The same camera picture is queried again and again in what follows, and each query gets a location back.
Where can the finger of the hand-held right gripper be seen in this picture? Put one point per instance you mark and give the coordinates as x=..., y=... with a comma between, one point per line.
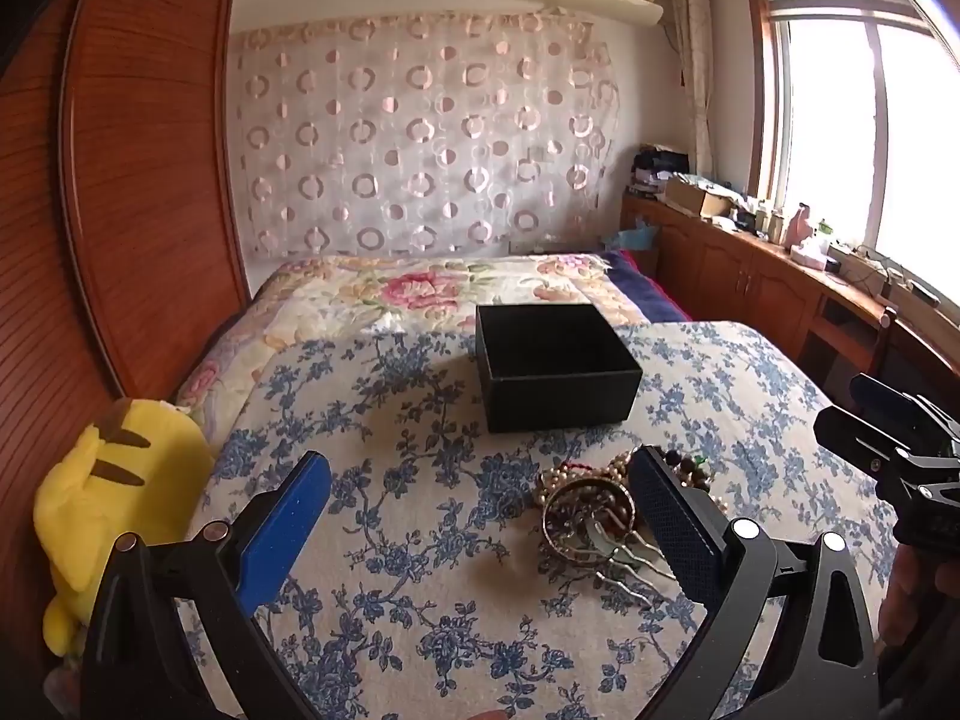
x=874, y=390
x=847, y=431

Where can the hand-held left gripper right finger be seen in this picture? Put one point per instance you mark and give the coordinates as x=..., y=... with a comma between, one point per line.
x=675, y=517

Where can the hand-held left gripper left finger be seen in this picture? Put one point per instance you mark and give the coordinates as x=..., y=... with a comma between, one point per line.
x=285, y=532

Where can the metal hair comb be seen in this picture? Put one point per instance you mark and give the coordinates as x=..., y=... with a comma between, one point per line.
x=626, y=566

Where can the gold bangle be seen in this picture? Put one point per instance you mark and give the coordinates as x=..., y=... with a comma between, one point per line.
x=555, y=540

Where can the black cardboard box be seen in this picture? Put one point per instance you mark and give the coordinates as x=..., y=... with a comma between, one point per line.
x=555, y=390

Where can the person's right hand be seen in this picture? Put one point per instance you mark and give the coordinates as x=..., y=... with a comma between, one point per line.
x=919, y=592

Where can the dark wooden chair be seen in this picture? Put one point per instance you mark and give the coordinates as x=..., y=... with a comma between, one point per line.
x=886, y=345

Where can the blue floral blanket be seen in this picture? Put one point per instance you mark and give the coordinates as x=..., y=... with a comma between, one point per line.
x=420, y=540

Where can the tissue box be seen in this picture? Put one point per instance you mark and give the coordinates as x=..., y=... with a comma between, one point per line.
x=810, y=256

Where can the yellow plush toy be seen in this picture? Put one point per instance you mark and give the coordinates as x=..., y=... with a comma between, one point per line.
x=112, y=495

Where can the wooden side cabinet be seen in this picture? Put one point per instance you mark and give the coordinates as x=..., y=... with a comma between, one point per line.
x=735, y=270

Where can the open cardboard carton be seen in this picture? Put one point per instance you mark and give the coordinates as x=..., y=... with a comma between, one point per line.
x=697, y=196

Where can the wooden framed window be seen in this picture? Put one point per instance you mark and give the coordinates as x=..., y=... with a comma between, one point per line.
x=862, y=127

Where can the pink floral quilt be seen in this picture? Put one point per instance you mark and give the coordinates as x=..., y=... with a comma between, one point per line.
x=420, y=289

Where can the blue plastic bag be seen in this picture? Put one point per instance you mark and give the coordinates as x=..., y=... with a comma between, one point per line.
x=641, y=234

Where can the pile of dark bags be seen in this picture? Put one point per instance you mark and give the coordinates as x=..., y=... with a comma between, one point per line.
x=660, y=165

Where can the pale window curtain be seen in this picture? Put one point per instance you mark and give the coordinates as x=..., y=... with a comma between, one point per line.
x=694, y=75

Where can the wooden headboard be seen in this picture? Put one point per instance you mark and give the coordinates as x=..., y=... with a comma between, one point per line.
x=150, y=165

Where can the circle patterned sheer cloth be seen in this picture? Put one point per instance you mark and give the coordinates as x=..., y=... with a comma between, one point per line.
x=420, y=135

